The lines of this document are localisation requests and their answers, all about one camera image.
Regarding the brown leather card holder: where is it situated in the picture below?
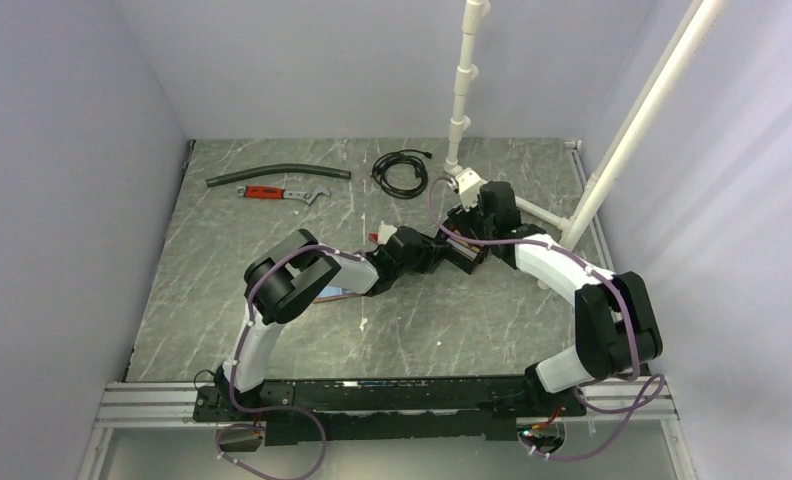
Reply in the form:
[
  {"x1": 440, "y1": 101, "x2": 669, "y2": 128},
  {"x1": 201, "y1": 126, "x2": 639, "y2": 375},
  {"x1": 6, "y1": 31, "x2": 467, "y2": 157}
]
[{"x1": 313, "y1": 286, "x2": 361, "y2": 304}]

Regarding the black card box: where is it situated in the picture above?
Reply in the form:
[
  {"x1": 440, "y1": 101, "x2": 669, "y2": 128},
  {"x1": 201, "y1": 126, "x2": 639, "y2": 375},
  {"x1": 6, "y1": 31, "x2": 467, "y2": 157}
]
[{"x1": 435, "y1": 230, "x2": 488, "y2": 275}]

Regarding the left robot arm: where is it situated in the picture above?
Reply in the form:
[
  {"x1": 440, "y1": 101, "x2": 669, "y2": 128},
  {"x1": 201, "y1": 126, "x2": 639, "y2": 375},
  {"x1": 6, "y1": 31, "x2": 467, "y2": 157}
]
[{"x1": 215, "y1": 226, "x2": 452, "y2": 420}]

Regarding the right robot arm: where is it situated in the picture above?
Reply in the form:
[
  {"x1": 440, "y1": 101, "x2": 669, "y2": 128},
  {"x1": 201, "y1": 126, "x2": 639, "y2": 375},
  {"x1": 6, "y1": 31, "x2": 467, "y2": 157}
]
[{"x1": 442, "y1": 178, "x2": 663, "y2": 415}]

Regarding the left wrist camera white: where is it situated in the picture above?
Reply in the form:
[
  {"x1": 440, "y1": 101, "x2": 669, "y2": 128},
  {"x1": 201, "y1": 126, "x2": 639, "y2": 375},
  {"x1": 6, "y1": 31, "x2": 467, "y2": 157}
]
[{"x1": 368, "y1": 221, "x2": 398, "y2": 245}]

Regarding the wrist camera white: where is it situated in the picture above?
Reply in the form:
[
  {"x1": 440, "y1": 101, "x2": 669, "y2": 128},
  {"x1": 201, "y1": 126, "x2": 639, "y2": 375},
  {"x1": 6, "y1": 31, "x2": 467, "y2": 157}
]
[
  {"x1": 454, "y1": 168, "x2": 487, "y2": 202},
  {"x1": 368, "y1": 221, "x2": 398, "y2": 245}
]

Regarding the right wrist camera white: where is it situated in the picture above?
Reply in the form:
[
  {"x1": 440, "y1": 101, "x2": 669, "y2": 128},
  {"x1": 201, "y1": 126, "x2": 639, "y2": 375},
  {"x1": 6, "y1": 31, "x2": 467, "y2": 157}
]
[{"x1": 454, "y1": 168, "x2": 487, "y2": 202}]

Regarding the white pvc pipe frame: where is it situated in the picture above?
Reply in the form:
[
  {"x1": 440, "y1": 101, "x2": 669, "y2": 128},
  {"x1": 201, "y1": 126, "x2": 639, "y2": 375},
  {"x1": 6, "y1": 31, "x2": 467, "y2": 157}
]
[{"x1": 443, "y1": 0, "x2": 730, "y2": 293}]

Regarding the coiled black cable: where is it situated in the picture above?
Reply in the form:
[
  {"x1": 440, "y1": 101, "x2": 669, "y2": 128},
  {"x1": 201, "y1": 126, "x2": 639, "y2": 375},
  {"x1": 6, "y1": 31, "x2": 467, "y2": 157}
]
[{"x1": 370, "y1": 149, "x2": 433, "y2": 200}]

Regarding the black rubber hose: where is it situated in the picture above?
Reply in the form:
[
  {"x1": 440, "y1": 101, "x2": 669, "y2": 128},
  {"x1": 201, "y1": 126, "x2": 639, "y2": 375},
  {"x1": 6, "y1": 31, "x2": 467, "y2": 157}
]
[{"x1": 205, "y1": 162, "x2": 352, "y2": 189}]

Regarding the red handled adjustable wrench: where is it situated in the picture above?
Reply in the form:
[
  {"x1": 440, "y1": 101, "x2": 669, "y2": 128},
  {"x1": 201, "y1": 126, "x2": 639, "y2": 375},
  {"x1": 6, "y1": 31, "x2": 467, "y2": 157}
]
[{"x1": 236, "y1": 185, "x2": 331, "y2": 205}]

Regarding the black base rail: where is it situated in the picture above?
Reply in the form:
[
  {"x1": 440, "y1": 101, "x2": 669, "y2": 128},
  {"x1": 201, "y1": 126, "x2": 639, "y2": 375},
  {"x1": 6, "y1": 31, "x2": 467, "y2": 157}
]
[{"x1": 193, "y1": 375, "x2": 585, "y2": 446}]

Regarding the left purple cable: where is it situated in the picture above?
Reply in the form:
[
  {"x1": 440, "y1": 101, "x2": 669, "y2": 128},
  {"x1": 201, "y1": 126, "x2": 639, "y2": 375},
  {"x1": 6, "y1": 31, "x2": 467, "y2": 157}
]
[{"x1": 213, "y1": 243, "x2": 344, "y2": 480}]

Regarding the aluminium extrusion frame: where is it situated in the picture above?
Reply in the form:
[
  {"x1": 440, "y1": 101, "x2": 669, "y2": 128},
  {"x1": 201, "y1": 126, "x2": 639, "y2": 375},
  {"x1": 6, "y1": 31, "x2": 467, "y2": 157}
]
[{"x1": 77, "y1": 382, "x2": 698, "y2": 479}]

